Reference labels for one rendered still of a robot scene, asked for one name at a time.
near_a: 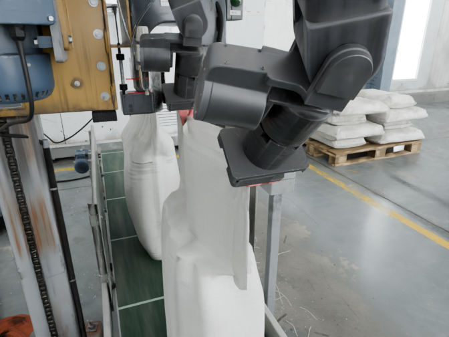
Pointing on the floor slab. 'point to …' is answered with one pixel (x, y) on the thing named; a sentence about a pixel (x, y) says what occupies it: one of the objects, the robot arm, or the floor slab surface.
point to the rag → (16, 326)
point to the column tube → (54, 289)
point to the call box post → (274, 206)
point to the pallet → (335, 159)
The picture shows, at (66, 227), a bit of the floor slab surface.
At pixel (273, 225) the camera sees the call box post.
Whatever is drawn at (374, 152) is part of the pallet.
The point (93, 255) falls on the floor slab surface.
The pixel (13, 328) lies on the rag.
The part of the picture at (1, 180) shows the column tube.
